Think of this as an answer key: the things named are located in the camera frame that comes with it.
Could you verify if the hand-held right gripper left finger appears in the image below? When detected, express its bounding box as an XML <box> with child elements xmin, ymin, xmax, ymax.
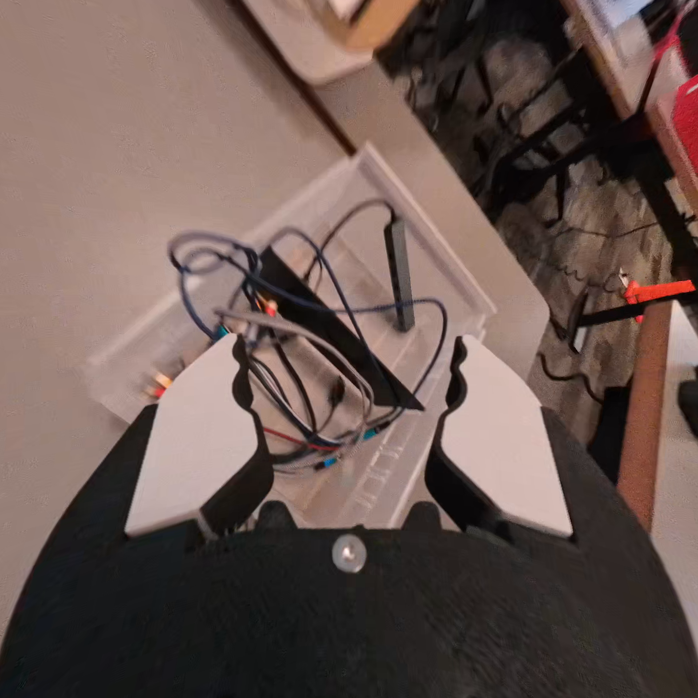
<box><xmin>124</xmin><ymin>333</ymin><xmax>274</xmax><ymax>537</ymax></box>

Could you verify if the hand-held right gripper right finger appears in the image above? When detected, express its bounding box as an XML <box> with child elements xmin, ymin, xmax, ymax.
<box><xmin>424</xmin><ymin>335</ymin><xmax>575</xmax><ymax>538</ymax></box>

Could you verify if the thin black cable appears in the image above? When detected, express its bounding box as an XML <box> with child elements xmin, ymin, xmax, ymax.
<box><xmin>247</xmin><ymin>355</ymin><xmax>350</xmax><ymax>439</ymax></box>

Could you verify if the blue braided usb cable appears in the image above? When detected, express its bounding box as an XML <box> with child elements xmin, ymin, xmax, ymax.
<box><xmin>142</xmin><ymin>224</ymin><xmax>451</xmax><ymax>472</ymax></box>

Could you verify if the black bin divider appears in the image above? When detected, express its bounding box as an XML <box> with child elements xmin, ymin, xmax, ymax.
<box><xmin>258</xmin><ymin>246</ymin><xmax>425</xmax><ymax>414</ymax></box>

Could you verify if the clear plastic bin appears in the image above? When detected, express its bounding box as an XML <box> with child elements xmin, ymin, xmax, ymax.
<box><xmin>85</xmin><ymin>142</ymin><xmax>498</xmax><ymax>531</ymax></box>

